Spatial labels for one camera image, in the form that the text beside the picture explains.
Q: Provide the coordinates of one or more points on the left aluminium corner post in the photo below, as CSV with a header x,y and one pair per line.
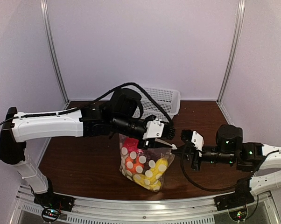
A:
x,y
52,50

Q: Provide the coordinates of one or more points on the white zip slider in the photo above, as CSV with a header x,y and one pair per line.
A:
x,y
174,147

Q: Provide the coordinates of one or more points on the red fake food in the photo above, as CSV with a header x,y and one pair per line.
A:
x,y
130,145

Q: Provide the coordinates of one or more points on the clear zip top bag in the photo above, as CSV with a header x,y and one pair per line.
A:
x,y
163,153

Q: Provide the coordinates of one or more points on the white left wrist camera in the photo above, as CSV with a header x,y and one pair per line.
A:
x,y
159,129

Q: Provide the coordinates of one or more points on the white plastic perforated basket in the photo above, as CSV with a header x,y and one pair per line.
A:
x,y
168,99

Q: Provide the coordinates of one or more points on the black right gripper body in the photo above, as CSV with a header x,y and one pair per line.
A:
x,y
222,158

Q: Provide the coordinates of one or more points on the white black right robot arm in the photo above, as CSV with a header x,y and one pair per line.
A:
x,y
252,157

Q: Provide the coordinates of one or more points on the aluminium front rail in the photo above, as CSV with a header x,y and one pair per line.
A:
x,y
200,210

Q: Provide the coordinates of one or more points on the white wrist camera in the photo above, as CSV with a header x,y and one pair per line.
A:
x,y
159,129
194,139

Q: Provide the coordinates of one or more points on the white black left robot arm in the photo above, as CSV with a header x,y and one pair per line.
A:
x,y
95,119

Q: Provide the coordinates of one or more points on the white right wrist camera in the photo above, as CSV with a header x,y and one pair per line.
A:
x,y
194,139

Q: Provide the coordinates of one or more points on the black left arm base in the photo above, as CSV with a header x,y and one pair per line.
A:
x,y
54,201

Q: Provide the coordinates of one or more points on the aluminium corner post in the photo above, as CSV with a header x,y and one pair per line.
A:
x,y
52,50
235,41

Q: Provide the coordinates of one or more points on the orange fake food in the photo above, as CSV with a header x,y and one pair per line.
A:
x,y
133,165

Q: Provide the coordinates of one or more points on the right aluminium corner post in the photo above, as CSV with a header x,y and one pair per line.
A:
x,y
235,41

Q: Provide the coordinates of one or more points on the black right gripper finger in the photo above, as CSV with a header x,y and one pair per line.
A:
x,y
195,159
185,149

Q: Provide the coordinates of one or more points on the yellow fake banana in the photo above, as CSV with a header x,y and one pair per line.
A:
x,y
151,179

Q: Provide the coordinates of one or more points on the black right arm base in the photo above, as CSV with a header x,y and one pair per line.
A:
x,y
233,200

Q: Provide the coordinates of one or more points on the purple fake grapes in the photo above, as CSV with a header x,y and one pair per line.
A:
x,y
150,154

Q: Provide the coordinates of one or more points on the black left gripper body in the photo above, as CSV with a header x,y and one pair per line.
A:
x,y
122,124

